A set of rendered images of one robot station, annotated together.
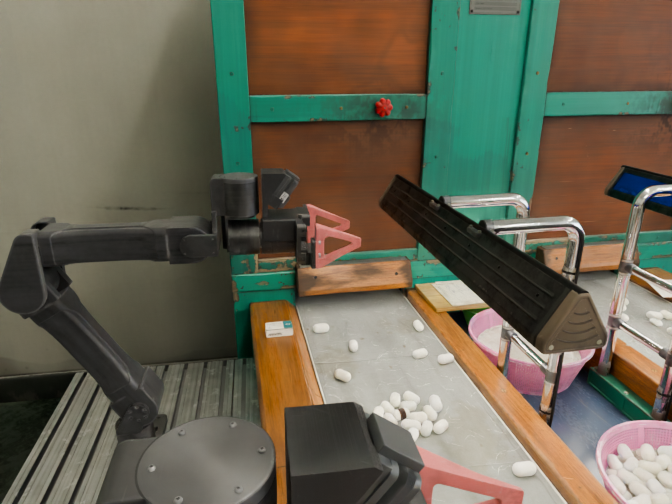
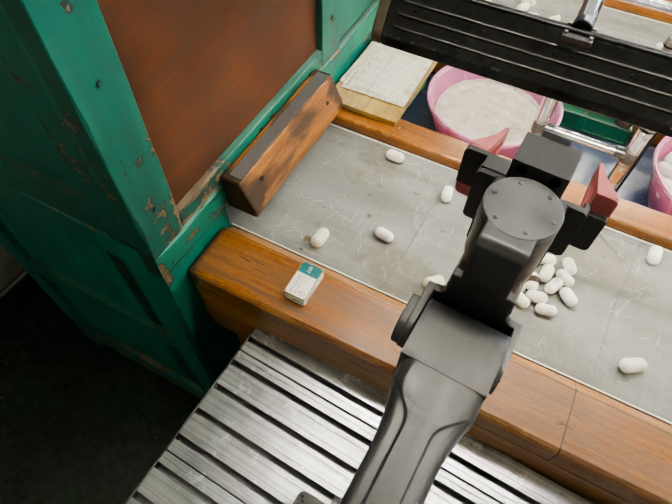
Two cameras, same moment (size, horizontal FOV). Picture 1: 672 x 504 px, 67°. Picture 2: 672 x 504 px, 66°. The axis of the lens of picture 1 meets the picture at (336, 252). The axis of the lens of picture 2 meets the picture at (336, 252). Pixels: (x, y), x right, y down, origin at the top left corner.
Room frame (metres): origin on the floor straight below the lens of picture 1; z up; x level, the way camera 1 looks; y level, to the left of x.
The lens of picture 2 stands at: (0.72, 0.41, 1.46)
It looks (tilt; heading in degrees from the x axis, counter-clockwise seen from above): 56 degrees down; 309
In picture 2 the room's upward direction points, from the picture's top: 1 degrees clockwise
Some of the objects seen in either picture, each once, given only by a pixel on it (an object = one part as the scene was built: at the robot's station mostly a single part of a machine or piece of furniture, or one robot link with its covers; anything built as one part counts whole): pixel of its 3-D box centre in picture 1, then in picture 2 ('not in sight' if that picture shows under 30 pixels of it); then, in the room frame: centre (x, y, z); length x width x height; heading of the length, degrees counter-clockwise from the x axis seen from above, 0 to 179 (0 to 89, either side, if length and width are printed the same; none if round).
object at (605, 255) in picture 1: (588, 256); not in sight; (1.33, -0.71, 0.83); 0.30 x 0.06 x 0.07; 102
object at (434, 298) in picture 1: (483, 292); (394, 64); (1.21, -0.39, 0.77); 0.33 x 0.15 x 0.01; 102
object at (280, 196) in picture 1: (282, 201); (532, 187); (0.77, 0.08, 1.13); 0.07 x 0.06 x 0.11; 9
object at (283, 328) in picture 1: (279, 329); (304, 283); (1.01, 0.13, 0.78); 0.06 x 0.04 x 0.02; 102
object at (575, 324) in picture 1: (456, 233); (630, 74); (0.78, -0.19, 1.08); 0.62 x 0.08 x 0.07; 12
